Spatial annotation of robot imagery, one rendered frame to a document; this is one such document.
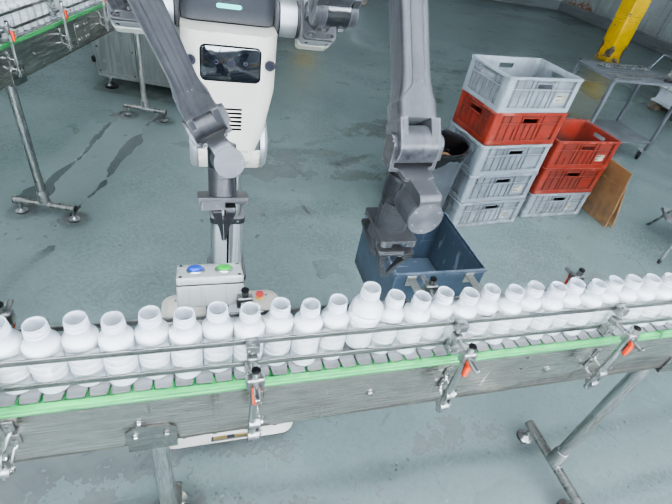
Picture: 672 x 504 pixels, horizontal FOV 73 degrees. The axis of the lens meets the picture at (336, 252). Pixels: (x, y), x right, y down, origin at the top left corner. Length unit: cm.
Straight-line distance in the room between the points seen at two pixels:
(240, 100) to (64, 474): 149
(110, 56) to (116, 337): 407
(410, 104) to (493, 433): 184
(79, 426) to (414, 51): 90
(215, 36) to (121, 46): 355
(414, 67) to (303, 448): 163
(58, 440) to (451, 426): 164
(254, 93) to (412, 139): 63
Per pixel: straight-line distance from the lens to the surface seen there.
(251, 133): 129
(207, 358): 95
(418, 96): 72
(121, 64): 478
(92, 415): 103
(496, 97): 307
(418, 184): 69
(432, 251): 178
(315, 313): 89
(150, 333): 89
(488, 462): 224
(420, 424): 221
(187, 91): 88
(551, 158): 369
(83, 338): 91
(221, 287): 100
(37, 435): 109
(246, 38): 120
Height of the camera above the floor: 180
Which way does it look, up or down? 39 degrees down
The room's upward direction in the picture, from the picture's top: 12 degrees clockwise
